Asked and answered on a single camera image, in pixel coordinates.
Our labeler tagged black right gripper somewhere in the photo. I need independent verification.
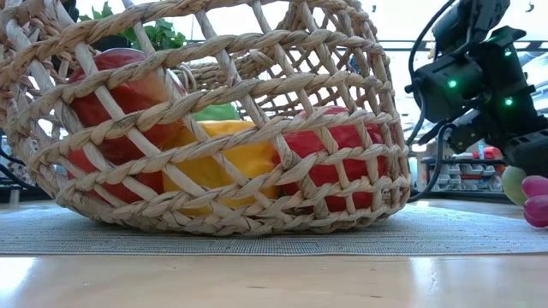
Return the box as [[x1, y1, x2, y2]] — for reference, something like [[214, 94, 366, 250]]
[[483, 26, 548, 177]]

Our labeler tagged bright red apple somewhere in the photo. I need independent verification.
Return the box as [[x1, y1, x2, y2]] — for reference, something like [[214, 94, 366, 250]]
[[273, 105, 389, 214]]

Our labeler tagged woven wicker basket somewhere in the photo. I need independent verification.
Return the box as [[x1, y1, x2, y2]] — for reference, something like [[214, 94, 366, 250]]
[[0, 0, 412, 238]]

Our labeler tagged yellow bell pepper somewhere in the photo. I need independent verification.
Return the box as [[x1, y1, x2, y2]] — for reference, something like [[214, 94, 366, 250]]
[[161, 119, 282, 215]]

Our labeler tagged green apple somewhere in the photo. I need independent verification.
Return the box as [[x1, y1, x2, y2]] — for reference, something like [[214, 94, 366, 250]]
[[190, 102, 241, 122]]

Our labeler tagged red tomato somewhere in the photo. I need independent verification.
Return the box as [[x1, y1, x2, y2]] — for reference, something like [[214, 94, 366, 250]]
[[66, 147, 166, 205]]

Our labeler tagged green pear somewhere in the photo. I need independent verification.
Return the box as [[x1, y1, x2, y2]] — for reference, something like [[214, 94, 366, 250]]
[[501, 165, 531, 207]]

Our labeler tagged red background object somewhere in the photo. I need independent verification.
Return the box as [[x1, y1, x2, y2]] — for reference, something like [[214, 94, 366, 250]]
[[473, 146, 503, 160]]

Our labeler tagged purple grape bunch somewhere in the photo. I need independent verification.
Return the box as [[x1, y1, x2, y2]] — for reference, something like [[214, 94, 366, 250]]
[[521, 174, 548, 229]]

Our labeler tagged black bin shelf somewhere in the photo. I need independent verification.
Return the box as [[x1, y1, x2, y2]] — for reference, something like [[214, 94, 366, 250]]
[[420, 157, 506, 193]]

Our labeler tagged grey woven placemat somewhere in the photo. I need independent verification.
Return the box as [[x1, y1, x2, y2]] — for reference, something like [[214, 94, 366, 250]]
[[0, 200, 548, 257]]

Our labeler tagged green potted plant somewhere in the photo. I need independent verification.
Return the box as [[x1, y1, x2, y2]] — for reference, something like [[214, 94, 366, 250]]
[[79, 2, 188, 52]]

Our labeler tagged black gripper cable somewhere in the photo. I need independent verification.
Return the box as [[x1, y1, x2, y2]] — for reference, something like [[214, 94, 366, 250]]
[[406, 123, 457, 203]]

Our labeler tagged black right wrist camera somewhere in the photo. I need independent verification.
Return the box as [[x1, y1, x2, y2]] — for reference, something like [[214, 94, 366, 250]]
[[411, 54, 485, 124]]

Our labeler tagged black camera cable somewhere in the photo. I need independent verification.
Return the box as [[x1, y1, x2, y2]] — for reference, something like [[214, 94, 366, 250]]
[[408, 0, 458, 82]]

